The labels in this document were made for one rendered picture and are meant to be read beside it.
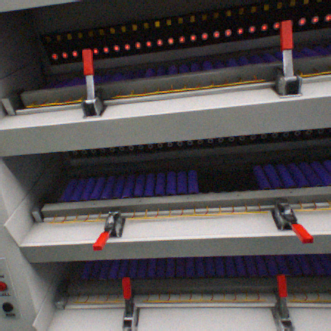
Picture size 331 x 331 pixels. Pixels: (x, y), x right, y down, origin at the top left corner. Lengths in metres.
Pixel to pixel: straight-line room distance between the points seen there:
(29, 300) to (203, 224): 0.33
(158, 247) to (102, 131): 0.20
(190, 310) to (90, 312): 0.19
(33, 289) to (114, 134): 0.32
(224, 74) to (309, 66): 0.12
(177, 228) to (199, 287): 0.16
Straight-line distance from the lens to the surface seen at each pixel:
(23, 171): 0.51
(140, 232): 0.43
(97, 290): 0.59
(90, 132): 0.38
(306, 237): 0.37
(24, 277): 0.53
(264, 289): 0.57
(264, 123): 0.37
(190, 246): 0.42
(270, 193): 0.45
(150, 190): 0.47
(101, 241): 0.38
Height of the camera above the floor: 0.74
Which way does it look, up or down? 15 degrees down
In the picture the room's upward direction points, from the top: 6 degrees counter-clockwise
